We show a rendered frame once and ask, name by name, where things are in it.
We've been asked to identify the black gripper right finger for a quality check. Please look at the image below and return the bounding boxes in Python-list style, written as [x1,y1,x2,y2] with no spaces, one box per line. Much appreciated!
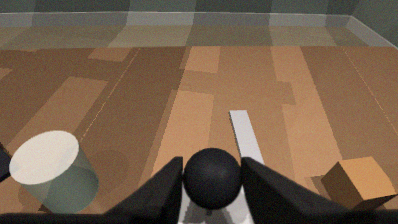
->
[240,157,398,224]

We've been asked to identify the tan cube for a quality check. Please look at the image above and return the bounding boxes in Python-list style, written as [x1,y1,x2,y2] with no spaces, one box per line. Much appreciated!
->
[320,157,398,211]

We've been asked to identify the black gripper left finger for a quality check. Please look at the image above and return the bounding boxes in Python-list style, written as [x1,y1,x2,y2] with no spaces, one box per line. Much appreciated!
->
[0,156,183,224]

